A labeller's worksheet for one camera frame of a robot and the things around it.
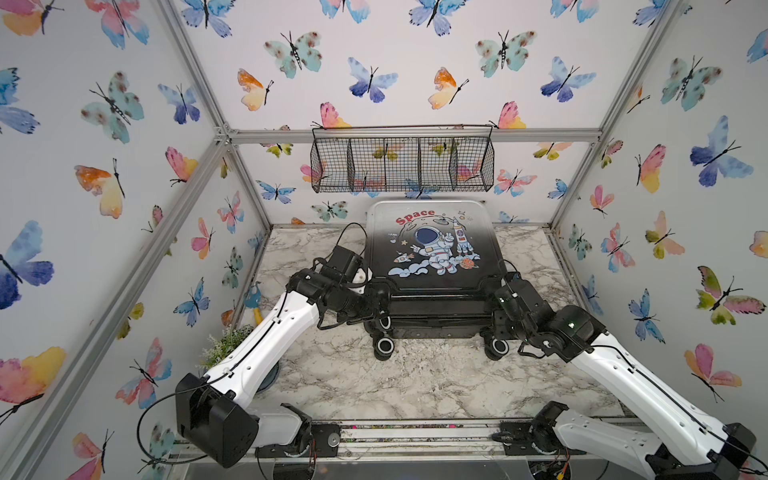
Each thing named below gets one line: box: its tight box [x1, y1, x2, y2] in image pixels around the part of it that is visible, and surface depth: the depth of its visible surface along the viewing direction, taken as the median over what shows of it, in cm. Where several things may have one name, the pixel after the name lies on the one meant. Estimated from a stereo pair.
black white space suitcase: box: [366, 200, 509, 361], surface depth 86 cm
